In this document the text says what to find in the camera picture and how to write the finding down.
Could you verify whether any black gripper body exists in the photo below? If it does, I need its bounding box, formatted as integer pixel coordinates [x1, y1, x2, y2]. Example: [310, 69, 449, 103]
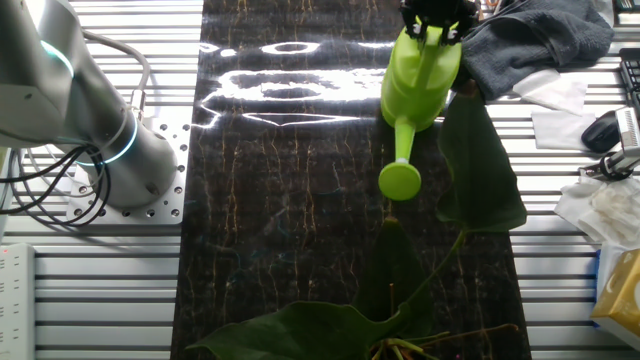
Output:
[402, 0, 476, 26]

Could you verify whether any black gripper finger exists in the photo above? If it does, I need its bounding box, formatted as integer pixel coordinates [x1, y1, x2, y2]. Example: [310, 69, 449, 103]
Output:
[443, 13, 479, 46]
[399, 12, 430, 41]

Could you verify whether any lime green watering can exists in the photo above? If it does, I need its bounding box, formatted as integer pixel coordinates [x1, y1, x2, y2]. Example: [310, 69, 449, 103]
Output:
[377, 22, 464, 202]

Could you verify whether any green leafy plant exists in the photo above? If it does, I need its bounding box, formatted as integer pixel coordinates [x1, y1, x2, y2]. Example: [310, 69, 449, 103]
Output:
[187, 79, 529, 360]

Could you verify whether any grey terry towel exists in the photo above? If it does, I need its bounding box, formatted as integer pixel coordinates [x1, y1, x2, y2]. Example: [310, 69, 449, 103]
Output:
[462, 0, 616, 101]

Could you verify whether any flat white paper napkin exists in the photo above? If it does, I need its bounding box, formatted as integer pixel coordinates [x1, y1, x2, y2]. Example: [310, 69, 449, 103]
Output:
[512, 68, 589, 116]
[530, 110, 599, 151]

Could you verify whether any black computer mouse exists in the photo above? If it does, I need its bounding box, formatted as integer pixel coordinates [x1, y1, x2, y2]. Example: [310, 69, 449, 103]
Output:
[580, 109, 622, 154]

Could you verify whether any black keyboard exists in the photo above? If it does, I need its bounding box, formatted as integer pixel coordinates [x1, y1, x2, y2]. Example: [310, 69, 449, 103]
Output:
[618, 47, 640, 114]

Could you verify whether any black marble mat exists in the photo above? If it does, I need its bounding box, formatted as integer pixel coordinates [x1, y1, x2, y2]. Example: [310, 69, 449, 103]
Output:
[169, 0, 534, 360]

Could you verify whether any crumpled white tissue pile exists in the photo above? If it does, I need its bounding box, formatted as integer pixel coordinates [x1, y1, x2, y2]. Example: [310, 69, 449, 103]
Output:
[553, 174, 640, 249]

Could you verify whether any blue white packet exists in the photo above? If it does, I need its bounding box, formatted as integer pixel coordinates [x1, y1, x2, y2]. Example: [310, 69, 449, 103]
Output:
[593, 242, 629, 301]

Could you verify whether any gold tissue box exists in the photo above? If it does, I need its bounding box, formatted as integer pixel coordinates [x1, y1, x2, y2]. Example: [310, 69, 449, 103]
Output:
[589, 244, 640, 337]

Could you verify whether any white power strip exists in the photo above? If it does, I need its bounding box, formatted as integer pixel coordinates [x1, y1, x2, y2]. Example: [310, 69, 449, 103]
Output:
[0, 243, 36, 360]

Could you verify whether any silver depth camera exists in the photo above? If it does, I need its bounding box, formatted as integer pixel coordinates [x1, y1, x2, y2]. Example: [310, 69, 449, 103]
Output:
[597, 106, 640, 174]

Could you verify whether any black camera cable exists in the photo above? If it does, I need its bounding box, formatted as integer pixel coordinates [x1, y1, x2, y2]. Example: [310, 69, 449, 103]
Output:
[578, 152, 624, 182]

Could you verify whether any thick grey robot cable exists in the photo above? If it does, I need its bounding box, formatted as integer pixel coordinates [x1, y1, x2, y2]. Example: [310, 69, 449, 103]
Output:
[82, 29, 152, 122]

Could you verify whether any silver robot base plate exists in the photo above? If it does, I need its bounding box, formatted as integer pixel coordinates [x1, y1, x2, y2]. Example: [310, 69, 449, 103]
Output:
[65, 112, 192, 225]

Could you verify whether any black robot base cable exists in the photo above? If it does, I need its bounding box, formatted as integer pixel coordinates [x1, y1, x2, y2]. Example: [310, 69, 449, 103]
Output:
[0, 144, 111, 229]

